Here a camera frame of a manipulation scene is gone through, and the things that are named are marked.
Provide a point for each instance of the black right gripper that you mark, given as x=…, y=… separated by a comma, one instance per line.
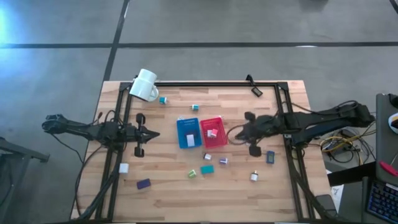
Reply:
x=254, y=132

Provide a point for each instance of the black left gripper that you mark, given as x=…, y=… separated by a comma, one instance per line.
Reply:
x=140, y=133

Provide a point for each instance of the red plastic basket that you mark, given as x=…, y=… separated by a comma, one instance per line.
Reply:
x=221, y=140

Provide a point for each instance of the blue plastic basket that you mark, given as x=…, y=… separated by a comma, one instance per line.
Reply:
x=183, y=127

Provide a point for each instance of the purple white charger cube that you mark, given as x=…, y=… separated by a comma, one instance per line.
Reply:
x=223, y=160

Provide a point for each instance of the white rounded charger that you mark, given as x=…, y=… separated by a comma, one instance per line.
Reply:
x=209, y=133

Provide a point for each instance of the plain white charger cube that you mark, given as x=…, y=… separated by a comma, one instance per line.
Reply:
x=123, y=168

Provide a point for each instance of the white charger black face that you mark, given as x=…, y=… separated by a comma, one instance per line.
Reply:
x=208, y=156

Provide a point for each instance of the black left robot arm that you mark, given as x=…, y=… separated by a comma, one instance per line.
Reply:
x=77, y=127

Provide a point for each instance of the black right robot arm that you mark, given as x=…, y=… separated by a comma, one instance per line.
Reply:
x=326, y=119

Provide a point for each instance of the blue handheld device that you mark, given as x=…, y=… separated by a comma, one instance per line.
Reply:
x=270, y=157

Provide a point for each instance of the white cylindrical charger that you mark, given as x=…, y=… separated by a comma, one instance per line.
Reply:
x=254, y=177

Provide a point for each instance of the purple flat box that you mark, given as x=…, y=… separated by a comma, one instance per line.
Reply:
x=143, y=183

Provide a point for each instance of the white spotlight lamp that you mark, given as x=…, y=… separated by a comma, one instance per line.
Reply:
x=143, y=84

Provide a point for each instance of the teal white charger cube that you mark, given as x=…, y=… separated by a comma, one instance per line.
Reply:
x=195, y=108

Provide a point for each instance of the teal flat box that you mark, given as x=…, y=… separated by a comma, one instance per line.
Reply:
x=207, y=169

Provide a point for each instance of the green white charger cube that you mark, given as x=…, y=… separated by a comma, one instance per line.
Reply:
x=192, y=174

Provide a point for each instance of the black phone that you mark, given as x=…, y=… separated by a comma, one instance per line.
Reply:
x=326, y=203

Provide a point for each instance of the white paper sheet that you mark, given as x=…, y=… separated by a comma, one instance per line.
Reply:
x=337, y=191

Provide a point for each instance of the black floor stand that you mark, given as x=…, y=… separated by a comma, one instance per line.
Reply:
x=18, y=149

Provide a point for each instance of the black desk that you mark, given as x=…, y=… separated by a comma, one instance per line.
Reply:
x=384, y=149

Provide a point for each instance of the black keyboard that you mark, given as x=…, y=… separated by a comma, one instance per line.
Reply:
x=384, y=202

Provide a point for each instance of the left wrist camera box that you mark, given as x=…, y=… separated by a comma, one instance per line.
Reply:
x=130, y=133

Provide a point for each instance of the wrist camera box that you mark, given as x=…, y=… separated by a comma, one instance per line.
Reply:
x=270, y=124
x=130, y=133

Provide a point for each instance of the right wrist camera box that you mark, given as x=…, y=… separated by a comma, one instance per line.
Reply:
x=270, y=124

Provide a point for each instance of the black clamp mount gadget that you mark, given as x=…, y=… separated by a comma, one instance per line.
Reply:
x=257, y=92

